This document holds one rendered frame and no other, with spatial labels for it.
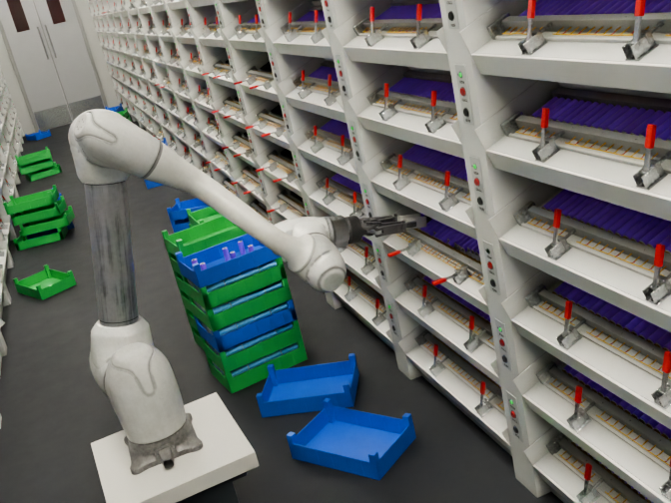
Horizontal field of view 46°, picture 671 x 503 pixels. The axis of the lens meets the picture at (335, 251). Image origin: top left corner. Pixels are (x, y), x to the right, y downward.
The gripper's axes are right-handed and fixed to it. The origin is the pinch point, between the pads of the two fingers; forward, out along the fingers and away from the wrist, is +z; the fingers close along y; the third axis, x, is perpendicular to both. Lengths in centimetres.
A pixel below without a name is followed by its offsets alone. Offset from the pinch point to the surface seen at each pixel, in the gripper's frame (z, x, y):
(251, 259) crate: -37, 20, 49
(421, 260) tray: -2.8, 8.0, -11.8
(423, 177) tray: -0.8, -14.6, -9.5
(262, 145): -5, 0, 153
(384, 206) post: -3.0, -2.0, 12.8
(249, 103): -9, -20, 153
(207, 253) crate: -48, 21, 67
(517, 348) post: -1, 16, -57
